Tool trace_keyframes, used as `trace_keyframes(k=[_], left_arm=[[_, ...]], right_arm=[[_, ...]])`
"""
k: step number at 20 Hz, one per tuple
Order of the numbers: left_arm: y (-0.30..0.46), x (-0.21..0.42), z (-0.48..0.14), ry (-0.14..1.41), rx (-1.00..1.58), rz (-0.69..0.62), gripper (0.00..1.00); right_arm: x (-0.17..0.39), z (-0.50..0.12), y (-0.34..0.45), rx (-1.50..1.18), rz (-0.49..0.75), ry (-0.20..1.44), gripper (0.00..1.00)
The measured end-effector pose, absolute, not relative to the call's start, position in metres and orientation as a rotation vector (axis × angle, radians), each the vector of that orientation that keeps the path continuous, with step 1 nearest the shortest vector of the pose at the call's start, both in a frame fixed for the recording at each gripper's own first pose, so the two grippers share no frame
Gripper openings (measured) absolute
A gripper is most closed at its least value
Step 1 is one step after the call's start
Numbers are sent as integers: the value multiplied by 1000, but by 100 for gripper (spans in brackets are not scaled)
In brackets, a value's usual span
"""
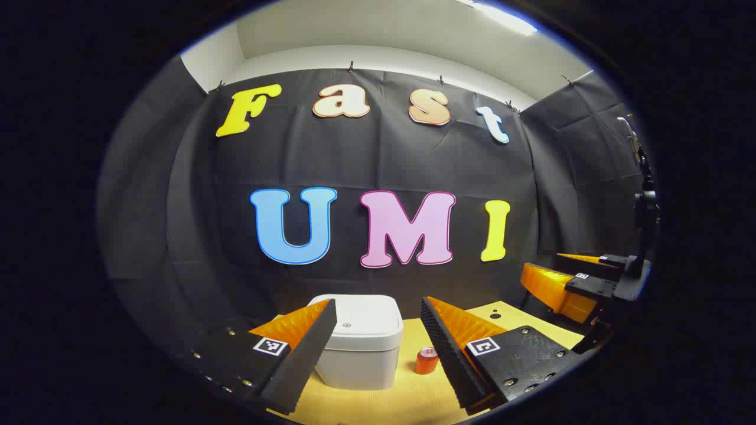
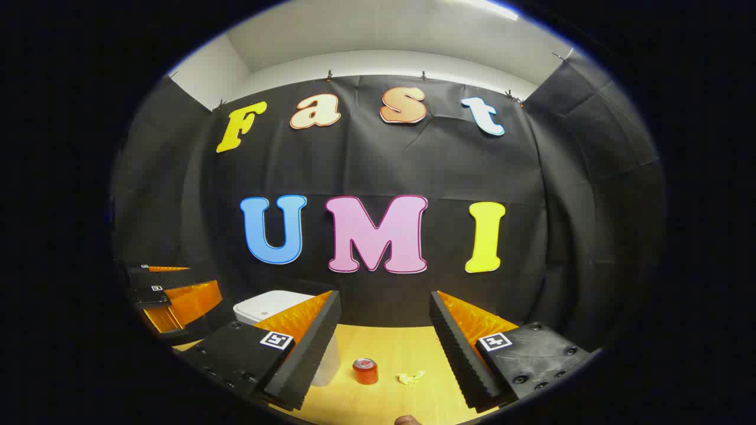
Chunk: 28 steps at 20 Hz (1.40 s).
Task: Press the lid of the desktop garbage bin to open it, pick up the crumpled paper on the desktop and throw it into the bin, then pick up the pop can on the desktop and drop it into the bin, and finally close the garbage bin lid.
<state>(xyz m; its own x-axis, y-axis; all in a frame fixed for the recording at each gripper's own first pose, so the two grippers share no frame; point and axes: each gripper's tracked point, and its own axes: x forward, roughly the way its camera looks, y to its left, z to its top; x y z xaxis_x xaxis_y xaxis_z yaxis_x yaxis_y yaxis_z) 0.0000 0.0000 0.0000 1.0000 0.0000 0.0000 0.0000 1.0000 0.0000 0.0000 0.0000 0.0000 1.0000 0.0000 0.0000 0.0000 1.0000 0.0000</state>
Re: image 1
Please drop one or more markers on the wooden desktop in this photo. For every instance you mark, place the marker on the wooden desktop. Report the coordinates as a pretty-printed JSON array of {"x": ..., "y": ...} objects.
[{"x": 407, "y": 395}]

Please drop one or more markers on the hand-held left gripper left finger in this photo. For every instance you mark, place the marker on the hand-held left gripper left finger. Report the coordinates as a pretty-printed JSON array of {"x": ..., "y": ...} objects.
[{"x": 307, "y": 354}]

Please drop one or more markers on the red pop can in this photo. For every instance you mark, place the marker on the red pop can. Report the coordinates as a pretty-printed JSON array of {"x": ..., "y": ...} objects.
[{"x": 426, "y": 361}]

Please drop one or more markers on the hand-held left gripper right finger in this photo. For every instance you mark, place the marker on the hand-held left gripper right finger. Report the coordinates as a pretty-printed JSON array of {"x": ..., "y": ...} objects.
[{"x": 449, "y": 354}]

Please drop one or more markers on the white desktop garbage bin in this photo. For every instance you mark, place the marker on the white desktop garbage bin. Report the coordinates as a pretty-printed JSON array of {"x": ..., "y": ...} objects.
[{"x": 366, "y": 333}]

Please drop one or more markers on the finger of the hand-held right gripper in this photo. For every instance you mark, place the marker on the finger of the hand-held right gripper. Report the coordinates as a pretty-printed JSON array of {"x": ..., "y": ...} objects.
[
  {"x": 555, "y": 289},
  {"x": 602, "y": 264}
]

